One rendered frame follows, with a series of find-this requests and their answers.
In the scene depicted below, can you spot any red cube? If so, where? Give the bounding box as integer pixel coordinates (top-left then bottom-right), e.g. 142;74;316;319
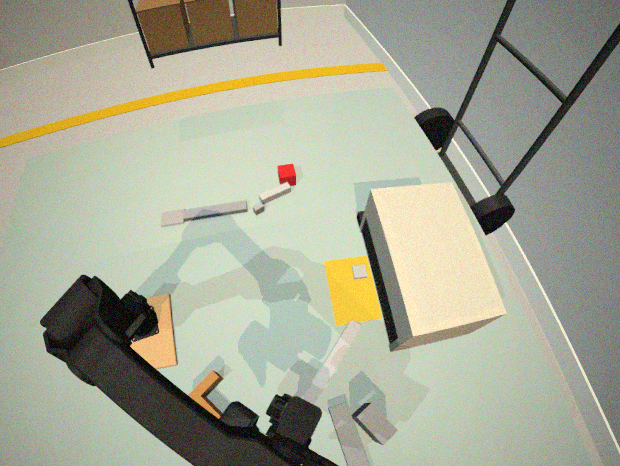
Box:
277;164;296;186

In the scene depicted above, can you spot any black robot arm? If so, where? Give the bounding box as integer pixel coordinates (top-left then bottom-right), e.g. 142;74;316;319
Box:
40;275;326;466

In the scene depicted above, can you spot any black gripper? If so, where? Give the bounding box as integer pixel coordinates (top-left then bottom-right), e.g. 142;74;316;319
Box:
220;401;338;466

